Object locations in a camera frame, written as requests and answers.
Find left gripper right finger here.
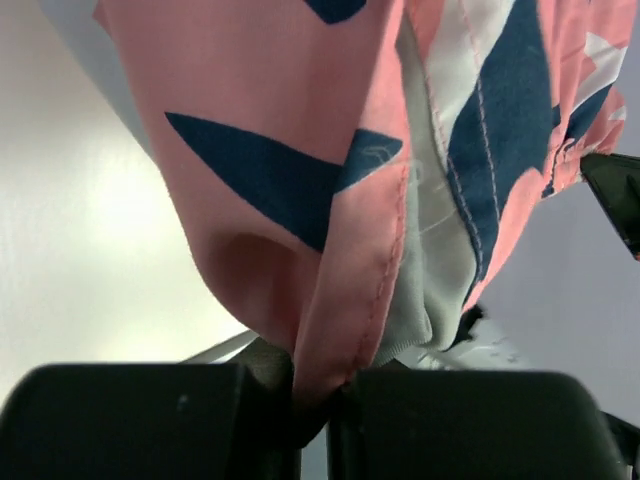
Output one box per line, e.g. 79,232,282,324
327,369,625,479

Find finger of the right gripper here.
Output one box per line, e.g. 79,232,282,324
581,153,640,260

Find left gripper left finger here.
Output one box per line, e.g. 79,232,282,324
1,347,301,479

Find pink patterned shorts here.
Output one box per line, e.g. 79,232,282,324
94,1,637,404

